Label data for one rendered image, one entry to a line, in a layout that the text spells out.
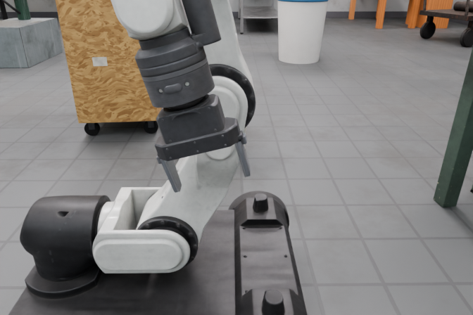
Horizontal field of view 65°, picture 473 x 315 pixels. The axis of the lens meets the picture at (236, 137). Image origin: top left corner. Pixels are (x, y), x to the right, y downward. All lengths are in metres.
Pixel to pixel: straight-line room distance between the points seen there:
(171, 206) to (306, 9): 3.05
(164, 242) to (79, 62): 1.38
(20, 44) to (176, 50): 3.62
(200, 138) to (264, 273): 0.49
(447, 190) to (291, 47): 2.48
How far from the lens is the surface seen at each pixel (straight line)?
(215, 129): 0.49
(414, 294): 1.23
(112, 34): 1.96
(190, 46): 0.46
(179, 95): 0.46
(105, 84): 2.03
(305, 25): 3.69
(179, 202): 0.80
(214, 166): 0.71
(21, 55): 4.06
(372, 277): 1.24
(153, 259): 0.84
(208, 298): 0.89
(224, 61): 0.67
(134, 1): 0.44
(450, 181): 1.59
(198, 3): 0.47
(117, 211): 0.88
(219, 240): 1.03
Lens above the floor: 0.83
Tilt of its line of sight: 24 degrees down
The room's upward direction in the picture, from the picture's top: straight up
